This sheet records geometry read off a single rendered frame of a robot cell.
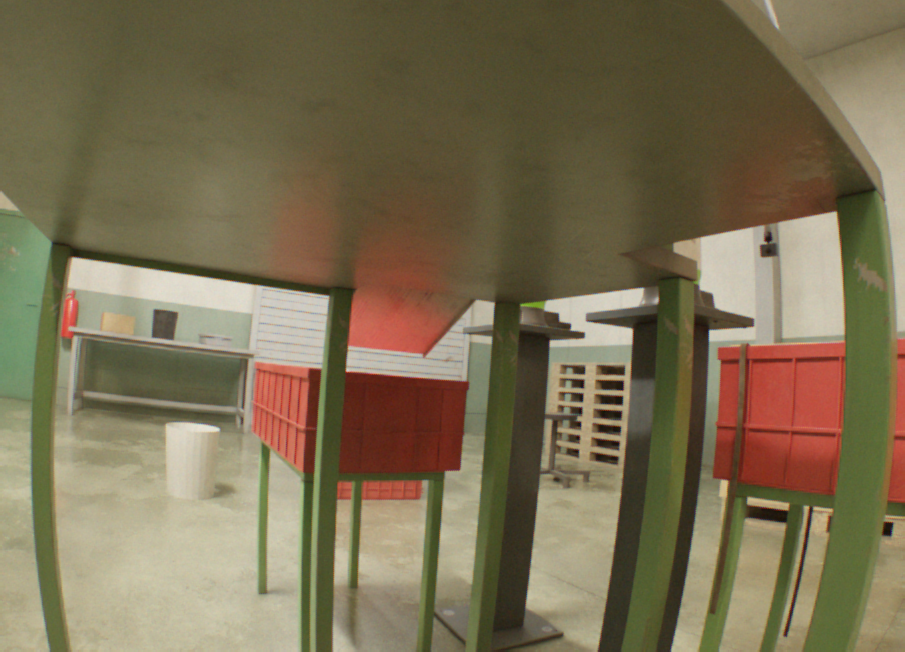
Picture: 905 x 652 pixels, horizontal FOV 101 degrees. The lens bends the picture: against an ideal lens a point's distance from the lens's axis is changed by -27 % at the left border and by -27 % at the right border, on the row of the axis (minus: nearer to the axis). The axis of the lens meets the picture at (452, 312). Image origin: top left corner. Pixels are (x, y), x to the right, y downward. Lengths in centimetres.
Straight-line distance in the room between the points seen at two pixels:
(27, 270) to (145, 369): 182
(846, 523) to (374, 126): 45
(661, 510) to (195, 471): 238
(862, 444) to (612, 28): 34
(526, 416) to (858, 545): 114
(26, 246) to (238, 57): 616
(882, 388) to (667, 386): 38
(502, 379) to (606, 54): 81
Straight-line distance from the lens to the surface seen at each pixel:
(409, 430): 117
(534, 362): 145
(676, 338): 72
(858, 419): 43
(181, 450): 276
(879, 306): 43
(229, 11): 27
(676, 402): 72
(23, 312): 633
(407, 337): 120
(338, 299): 101
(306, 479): 113
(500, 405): 101
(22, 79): 39
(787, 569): 124
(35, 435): 100
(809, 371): 82
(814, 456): 82
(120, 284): 617
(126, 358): 612
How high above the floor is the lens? 76
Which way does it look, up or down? 7 degrees up
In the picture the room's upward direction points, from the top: 4 degrees clockwise
